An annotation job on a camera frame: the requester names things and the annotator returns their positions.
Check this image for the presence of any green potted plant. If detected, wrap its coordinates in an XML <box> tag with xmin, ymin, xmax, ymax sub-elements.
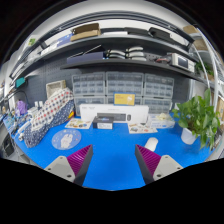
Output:
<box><xmin>172</xmin><ymin>89</ymin><xmax>220</xmax><ymax>149</ymax></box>

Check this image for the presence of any clear plastic packet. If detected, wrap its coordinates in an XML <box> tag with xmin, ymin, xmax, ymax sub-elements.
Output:
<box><xmin>147</xmin><ymin>113</ymin><xmax>175</xmax><ymax>129</ymax></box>

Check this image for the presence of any yellow card sign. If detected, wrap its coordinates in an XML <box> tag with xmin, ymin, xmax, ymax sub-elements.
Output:
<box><xmin>114</xmin><ymin>93</ymin><xmax>135</xmax><ymax>106</ymax></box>

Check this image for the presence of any white basket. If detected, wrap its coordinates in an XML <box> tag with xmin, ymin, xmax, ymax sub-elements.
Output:
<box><xmin>46</xmin><ymin>80</ymin><xmax>66</xmax><ymax>98</ymax></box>

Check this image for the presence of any dark metal shelf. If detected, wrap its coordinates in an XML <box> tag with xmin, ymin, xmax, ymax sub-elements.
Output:
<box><xmin>9</xmin><ymin>33</ymin><xmax>214</xmax><ymax>84</ymax></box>

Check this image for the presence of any white oscilloscope instrument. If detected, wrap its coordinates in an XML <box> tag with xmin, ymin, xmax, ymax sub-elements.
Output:
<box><xmin>171</xmin><ymin>53</ymin><xmax>195</xmax><ymax>73</ymax></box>

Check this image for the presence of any purple toy figure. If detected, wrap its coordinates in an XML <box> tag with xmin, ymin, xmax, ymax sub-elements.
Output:
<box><xmin>15</xmin><ymin>100</ymin><xmax>27</xmax><ymax>116</ymax></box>

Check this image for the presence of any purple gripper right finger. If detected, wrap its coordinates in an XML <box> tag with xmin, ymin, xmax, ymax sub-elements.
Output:
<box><xmin>135</xmin><ymin>145</ymin><xmax>182</xmax><ymax>185</ymax></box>

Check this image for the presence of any cardboard box on shelf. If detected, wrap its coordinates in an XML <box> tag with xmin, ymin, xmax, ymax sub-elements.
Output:
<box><xmin>70</xmin><ymin>23</ymin><xmax>101</xmax><ymax>42</ymax></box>

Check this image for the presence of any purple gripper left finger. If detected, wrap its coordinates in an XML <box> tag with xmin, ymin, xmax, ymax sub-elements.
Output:
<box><xmin>45</xmin><ymin>145</ymin><xmax>93</xmax><ymax>186</ymax></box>

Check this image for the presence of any illustrated card left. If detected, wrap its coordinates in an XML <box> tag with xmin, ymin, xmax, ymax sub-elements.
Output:
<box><xmin>66</xmin><ymin>118</ymin><xmax>92</xmax><ymax>129</ymax></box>

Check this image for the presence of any small black box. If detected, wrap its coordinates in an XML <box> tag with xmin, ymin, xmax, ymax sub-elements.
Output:
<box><xmin>92</xmin><ymin>116</ymin><xmax>113</xmax><ymax>129</ymax></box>

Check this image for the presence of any illustrated card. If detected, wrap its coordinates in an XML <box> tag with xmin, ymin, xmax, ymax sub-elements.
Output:
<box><xmin>66</xmin><ymin>118</ymin><xmax>92</xmax><ymax>129</ymax></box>
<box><xmin>128</xmin><ymin>123</ymin><xmax>157</xmax><ymax>134</ymax></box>

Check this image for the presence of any grey drawer organizer cabinet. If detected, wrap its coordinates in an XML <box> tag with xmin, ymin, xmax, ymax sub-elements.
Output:
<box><xmin>72</xmin><ymin>71</ymin><xmax>174</xmax><ymax>115</ymax></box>

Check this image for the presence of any patterned fabric bag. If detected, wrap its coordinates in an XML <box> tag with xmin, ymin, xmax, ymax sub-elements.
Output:
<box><xmin>24</xmin><ymin>87</ymin><xmax>74</xmax><ymax>148</ymax></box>

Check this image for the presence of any white keyboard box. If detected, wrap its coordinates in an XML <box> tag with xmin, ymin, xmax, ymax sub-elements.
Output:
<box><xmin>79</xmin><ymin>104</ymin><xmax>149</xmax><ymax>123</ymax></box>

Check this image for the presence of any illustrated card right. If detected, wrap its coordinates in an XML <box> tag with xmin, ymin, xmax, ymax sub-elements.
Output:
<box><xmin>128</xmin><ymin>123</ymin><xmax>157</xmax><ymax>134</ymax></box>

